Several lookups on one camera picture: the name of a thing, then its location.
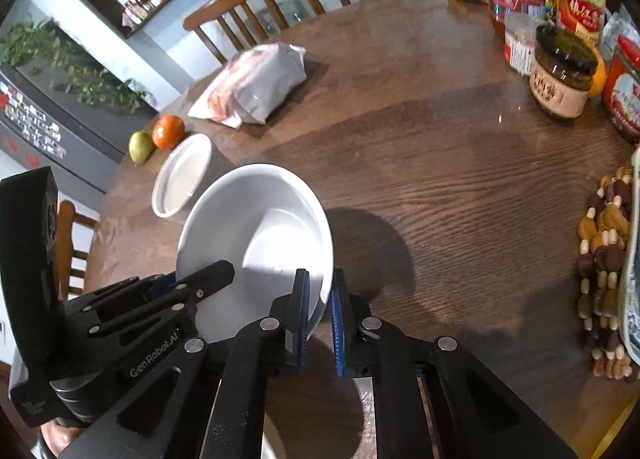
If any wooden beaded trivet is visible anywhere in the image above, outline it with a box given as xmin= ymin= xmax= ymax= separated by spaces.
xmin=575 ymin=164 xmax=640 ymax=382

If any white plate with dark rim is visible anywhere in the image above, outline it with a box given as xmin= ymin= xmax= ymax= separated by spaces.
xmin=617 ymin=146 xmax=640 ymax=365

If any white pink snack bag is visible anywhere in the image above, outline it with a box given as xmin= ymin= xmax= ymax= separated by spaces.
xmin=187 ymin=43 xmax=308 ymax=128

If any person's left hand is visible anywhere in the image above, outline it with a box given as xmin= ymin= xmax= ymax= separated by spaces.
xmin=41 ymin=420 xmax=87 ymax=459

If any white ribbed ramekin bowl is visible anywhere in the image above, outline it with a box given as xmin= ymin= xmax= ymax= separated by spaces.
xmin=151 ymin=134 xmax=214 ymax=218

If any red lid chili jar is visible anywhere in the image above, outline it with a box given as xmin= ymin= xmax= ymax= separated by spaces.
xmin=602 ymin=34 xmax=640 ymax=142

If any small white label jar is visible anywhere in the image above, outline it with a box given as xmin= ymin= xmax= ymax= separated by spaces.
xmin=504 ymin=13 xmax=539 ymax=76

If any grey refrigerator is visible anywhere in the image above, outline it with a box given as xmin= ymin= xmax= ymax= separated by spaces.
xmin=0 ymin=64 xmax=126 ymax=194

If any green pear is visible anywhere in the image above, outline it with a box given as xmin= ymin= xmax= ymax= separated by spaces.
xmin=129 ymin=131 xmax=155 ymax=164

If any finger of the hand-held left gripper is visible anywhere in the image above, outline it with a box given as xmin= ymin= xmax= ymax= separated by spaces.
xmin=64 ymin=273 xmax=177 ymax=316
xmin=82 ymin=260 xmax=237 ymax=337

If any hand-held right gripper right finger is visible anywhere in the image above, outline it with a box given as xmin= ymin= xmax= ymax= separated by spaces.
xmin=330 ymin=270 xmax=581 ymax=459

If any yellow round fruit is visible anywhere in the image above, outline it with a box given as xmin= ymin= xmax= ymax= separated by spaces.
xmin=587 ymin=46 xmax=608 ymax=98

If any large grey bowl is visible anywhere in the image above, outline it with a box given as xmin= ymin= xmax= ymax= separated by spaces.
xmin=175 ymin=164 xmax=335 ymax=346

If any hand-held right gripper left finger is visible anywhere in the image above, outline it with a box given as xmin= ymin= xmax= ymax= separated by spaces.
xmin=60 ymin=269 xmax=311 ymax=459

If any orange fruit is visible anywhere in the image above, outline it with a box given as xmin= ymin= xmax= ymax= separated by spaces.
xmin=151 ymin=115 xmax=186 ymax=150

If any clear plastic seasoning packet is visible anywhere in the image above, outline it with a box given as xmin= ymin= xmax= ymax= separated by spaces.
xmin=600 ymin=4 xmax=637 ymax=62

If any trailing green plant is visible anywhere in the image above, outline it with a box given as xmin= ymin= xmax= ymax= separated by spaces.
xmin=0 ymin=21 xmax=156 ymax=114

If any dark lid sauce jar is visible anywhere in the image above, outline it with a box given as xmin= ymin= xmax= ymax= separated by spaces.
xmin=529 ymin=25 xmax=598 ymax=120

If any cluster of fridge photo magnets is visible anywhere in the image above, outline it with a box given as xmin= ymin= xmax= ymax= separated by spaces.
xmin=0 ymin=81 xmax=68 ymax=157

